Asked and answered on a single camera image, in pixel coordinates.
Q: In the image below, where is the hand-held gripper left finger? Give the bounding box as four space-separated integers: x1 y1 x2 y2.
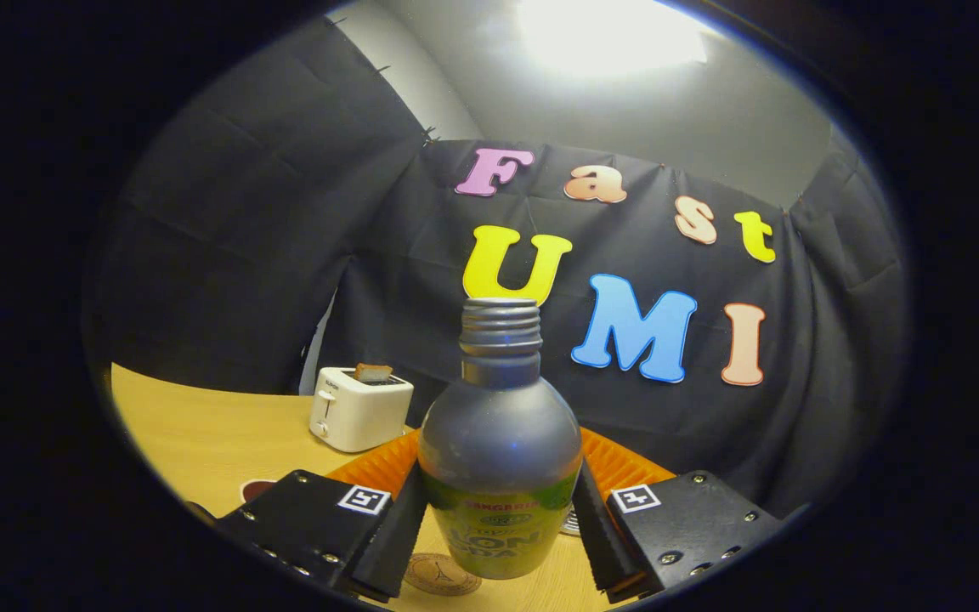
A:
192 429 431 604

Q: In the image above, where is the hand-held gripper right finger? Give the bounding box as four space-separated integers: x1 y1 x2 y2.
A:
573 428 809 604

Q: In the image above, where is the round wooden coaster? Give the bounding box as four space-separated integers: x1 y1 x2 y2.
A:
403 552 484 597

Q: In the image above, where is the silver bottle with green label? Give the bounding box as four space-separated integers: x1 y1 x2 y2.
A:
417 297 584 581

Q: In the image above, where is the white toaster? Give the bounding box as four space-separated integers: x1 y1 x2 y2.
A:
309 366 415 454

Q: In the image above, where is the wooden table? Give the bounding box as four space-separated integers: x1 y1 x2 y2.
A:
107 363 626 612

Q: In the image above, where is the black backdrop cloth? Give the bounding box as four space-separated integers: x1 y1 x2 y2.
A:
86 13 911 519

